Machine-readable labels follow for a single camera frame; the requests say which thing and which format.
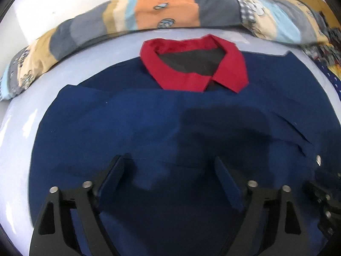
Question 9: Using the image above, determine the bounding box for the navy shirt with red collar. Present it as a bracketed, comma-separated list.
[29, 35, 340, 255]

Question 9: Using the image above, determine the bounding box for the navy yellow star pillow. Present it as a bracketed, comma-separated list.
[317, 63, 341, 99]

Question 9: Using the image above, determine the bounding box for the dark patterned crumpled garment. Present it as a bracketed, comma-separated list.
[303, 10, 340, 68]

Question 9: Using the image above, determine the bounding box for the light blue cloud bedsheet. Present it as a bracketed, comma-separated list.
[1, 28, 340, 255]

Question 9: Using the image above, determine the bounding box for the striped patchwork rolled quilt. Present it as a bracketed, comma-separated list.
[1, 0, 327, 100]

